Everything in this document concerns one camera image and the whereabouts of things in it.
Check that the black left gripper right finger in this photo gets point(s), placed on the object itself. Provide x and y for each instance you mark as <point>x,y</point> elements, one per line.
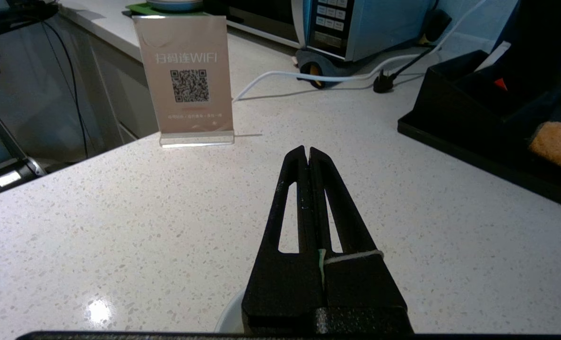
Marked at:
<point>360,302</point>

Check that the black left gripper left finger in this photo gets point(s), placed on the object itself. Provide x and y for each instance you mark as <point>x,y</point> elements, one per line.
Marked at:
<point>280,293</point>

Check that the black electric kettle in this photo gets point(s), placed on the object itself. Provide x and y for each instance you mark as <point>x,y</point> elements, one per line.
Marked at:
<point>549,42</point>

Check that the black cup white inside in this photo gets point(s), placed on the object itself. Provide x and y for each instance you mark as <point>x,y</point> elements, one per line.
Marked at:
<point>230,314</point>

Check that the black serving tray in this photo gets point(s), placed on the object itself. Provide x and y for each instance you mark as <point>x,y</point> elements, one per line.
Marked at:
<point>474,151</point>

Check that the black sachet organizer box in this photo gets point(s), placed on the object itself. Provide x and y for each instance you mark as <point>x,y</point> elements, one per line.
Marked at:
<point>450,104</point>

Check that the beige QR code sign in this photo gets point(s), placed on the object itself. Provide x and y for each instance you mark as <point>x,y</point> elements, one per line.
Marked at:
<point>185,80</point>

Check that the red coffee sachet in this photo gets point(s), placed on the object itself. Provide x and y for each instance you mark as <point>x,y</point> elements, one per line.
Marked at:
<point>501,84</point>

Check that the silver microwave oven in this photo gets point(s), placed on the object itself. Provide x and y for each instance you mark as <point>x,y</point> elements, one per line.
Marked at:
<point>379,23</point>

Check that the white sachet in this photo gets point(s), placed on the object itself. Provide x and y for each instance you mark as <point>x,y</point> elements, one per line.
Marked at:
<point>495,55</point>

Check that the green tray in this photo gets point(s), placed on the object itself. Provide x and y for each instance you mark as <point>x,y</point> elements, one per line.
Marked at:
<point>138,8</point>

